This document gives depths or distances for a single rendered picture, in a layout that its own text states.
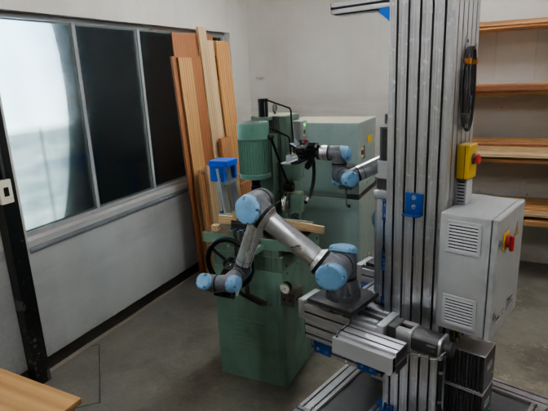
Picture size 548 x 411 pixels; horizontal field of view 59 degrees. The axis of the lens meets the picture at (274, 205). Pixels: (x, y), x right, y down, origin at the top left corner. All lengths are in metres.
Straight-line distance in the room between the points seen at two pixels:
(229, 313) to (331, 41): 2.96
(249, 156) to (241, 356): 1.20
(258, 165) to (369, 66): 2.42
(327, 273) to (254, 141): 0.99
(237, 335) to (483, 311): 1.50
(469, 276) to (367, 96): 3.13
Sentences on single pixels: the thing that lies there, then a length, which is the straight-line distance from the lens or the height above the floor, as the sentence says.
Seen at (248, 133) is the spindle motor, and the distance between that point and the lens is 2.60.
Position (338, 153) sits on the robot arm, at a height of 1.36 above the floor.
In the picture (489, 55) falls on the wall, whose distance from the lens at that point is 4.66.
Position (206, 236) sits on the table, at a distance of 2.79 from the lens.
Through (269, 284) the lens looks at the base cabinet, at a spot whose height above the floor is 0.64.
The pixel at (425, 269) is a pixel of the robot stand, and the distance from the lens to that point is 2.05.
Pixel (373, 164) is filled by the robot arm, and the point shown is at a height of 1.32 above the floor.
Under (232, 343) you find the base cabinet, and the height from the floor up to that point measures 0.21.
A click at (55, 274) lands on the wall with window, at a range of 3.36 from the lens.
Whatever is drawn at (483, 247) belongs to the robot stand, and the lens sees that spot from 1.89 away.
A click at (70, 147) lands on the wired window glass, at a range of 3.45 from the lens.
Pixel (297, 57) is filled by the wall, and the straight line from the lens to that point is 5.05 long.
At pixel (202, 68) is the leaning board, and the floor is 1.82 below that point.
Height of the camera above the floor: 1.75
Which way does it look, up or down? 15 degrees down
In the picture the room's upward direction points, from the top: 3 degrees counter-clockwise
